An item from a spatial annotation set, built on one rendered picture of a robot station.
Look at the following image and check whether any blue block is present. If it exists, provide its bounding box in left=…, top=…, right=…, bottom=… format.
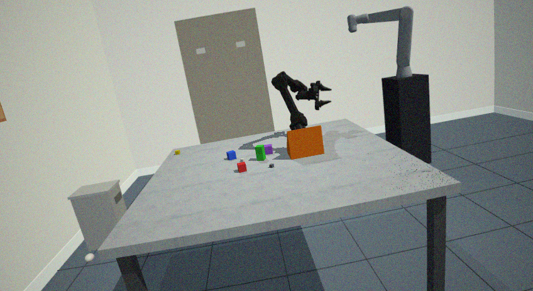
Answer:
left=226, top=150, right=236, bottom=160

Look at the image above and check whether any red block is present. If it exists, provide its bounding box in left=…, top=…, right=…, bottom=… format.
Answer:
left=237, top=162, right=247, bottom=173

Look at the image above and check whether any green block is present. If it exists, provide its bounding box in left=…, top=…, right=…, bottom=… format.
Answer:
left=255, top=145, right=265, bottom=154
left=256, top=152, right=266, bottom=161

